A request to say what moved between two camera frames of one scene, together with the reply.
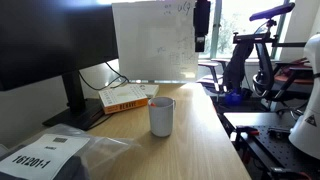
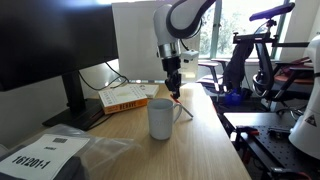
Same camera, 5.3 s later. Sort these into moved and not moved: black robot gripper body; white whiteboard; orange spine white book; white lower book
Moved: black robot gripper body
Not moved: white lower book; white whiteboard; orange spine white book
